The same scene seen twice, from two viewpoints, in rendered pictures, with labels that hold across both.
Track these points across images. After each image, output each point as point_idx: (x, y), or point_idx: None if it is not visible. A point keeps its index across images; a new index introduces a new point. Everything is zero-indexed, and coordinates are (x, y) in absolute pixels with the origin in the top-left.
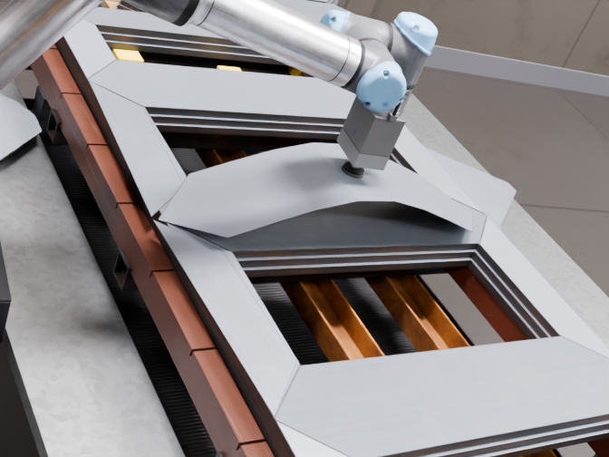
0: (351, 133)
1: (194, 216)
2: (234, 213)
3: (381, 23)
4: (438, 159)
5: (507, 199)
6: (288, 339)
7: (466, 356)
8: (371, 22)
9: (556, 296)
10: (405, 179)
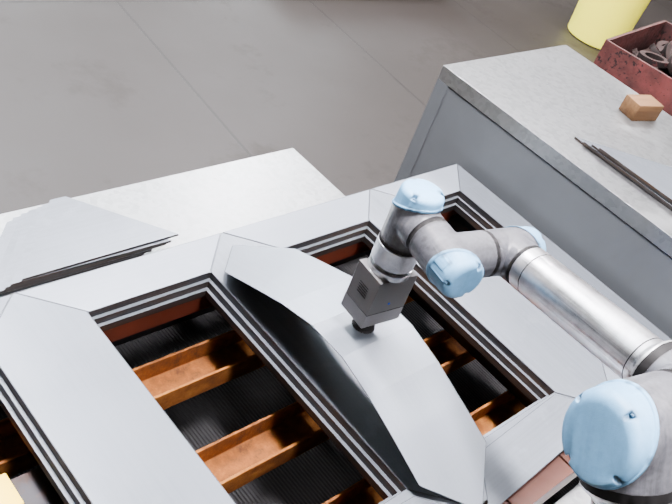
0: (383, 308)
1: (470, 475)
2: (459, 436)
3: (443, 225)
4: (45, 259)
5: (94, 208)
6: (298, 456)
7: None
8: (452, 233)
9: (316, 209)
10: (298, 285)
